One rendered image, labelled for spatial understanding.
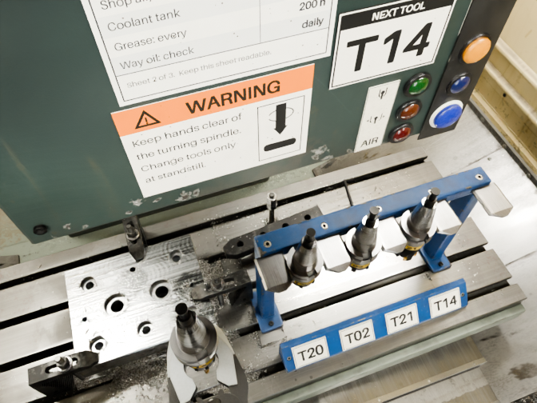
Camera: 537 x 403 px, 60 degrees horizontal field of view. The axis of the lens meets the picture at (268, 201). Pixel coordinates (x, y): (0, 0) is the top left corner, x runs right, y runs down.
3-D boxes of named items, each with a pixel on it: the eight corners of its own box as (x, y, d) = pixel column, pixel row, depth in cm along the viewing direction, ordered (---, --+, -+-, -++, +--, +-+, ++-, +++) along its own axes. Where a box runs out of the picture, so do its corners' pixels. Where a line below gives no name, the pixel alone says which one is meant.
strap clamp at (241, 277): (253, 300, 111) (251, 273, 98) (199, 318, 108) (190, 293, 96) (248, 287, 112) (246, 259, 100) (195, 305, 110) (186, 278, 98)
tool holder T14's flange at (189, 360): (206, 314, 68) (204, 308, 66) (225, 350, 65) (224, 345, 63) (165, 337, 66) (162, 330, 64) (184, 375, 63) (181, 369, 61)
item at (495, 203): (516, 213, 88) (518, 211, 87) (491, 221, 87) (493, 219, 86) (494, 185, 91) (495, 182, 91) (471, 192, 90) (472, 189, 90)
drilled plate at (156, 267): (219, 331, 103) (217, 323, 98) (85, 377, 97) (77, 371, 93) (192, 244, 115) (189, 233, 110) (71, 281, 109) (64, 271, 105)
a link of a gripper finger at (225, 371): (214, 334, 72) (217, 398, 67) (211, 321, 67) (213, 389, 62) (235, 332, 72) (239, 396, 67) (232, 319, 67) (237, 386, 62)
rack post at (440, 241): (451, 267, 115) (501, 200, 91) (431, 273, 114) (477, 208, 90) (430, 233, 121) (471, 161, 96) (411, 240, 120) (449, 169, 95)
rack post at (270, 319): (284, 326, 107) (288, 269, 83) (261, 333, 106) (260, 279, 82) (269, 288, 112) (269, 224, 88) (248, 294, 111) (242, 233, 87)
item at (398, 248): (411, 249, 84) (413, 246, 83) (385, 257, 83) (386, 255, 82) (393, 217, 87) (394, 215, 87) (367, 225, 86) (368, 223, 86)
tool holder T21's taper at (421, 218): (426, 211, 86) (436, 189, 80) (435, 232, 84) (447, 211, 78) (403, 215, 86) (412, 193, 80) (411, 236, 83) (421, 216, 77)
